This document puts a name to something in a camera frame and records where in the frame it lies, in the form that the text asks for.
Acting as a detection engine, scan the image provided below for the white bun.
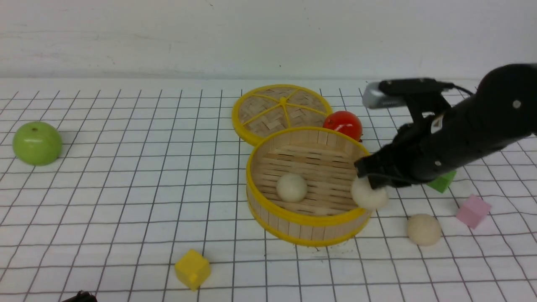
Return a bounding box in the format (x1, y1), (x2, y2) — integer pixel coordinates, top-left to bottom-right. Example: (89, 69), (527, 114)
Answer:
(350, 177), (389, 211)
(407, 213), (442, 246)
(276, 173), (308, 203)

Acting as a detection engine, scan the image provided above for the bamboo steamer tray yellow rim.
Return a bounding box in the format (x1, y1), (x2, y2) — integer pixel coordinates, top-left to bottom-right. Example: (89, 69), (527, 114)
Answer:
(245, 128), (372, 247)

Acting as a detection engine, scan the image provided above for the green apple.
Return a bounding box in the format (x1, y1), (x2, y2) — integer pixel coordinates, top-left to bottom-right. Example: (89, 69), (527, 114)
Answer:
(12, 121), (63, 166)

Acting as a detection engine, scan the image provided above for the red tomato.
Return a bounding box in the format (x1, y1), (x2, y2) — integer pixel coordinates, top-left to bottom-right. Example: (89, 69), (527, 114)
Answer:
(323, 111), (363, 142)

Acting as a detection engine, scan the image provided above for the bamboo steamer lid yellow rim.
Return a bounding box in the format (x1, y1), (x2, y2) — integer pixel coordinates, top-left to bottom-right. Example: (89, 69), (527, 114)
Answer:
(231, 84), (333, 146)

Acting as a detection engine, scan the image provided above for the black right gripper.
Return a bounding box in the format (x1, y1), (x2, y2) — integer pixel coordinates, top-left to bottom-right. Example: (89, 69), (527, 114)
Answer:
(355, 122), (454, 190)

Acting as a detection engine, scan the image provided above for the pink cube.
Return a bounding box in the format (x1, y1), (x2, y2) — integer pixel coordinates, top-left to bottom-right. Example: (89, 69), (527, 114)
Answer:
(455, 195), (492, 229)

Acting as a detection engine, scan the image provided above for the green cube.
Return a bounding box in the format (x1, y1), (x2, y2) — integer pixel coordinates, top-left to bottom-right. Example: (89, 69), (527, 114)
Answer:
(427, 170), (457, 193)

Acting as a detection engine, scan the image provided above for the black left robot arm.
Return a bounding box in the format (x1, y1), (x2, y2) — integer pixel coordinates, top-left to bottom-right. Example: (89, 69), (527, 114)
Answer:
(61, 291), (98, 302)

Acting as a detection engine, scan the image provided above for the yellow cube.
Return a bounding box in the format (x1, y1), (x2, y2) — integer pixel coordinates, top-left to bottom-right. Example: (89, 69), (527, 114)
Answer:
(174, 249), (211, 291)

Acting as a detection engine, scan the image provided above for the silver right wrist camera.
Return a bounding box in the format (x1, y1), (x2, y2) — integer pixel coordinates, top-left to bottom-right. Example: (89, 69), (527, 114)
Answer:
(362, 77), (455, 109)

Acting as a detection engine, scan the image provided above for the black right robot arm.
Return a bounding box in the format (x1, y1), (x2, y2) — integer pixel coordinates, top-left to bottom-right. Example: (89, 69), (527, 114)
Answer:
(355, 64), (537, 189)

